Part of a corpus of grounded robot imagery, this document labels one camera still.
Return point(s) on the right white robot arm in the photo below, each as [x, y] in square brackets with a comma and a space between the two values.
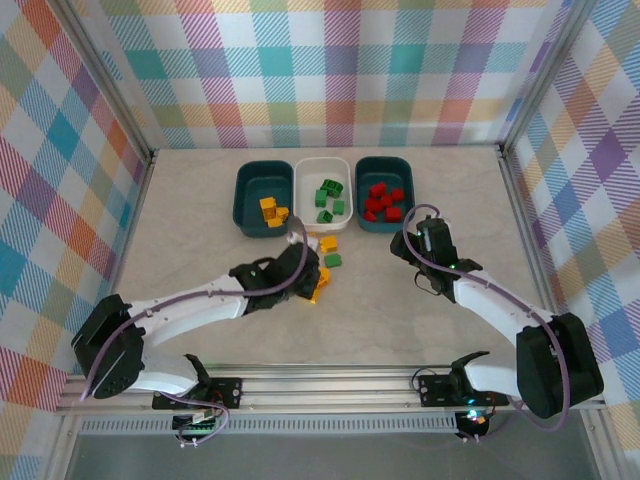
[500, 310]

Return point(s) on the plaid fabric backdrop panel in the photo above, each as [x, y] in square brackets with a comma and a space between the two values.
[50, 200]
[600, 175]
[325, 75]

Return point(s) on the teal plastic container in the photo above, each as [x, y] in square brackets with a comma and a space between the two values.
[250, 190]
[400, 172]

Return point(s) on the white plastic container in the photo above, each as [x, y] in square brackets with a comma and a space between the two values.
[310, 195]

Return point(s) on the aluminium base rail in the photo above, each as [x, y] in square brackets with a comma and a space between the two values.
[325, 387]

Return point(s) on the aluminium table side rail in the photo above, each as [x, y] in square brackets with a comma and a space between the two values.
[530, 225]
[125, 250]

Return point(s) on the aluminium frame post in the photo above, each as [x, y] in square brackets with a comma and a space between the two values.
[541, 75]
[112, 85]

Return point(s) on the small electronics board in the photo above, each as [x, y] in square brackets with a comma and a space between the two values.
[192, 425]
[475, 419]

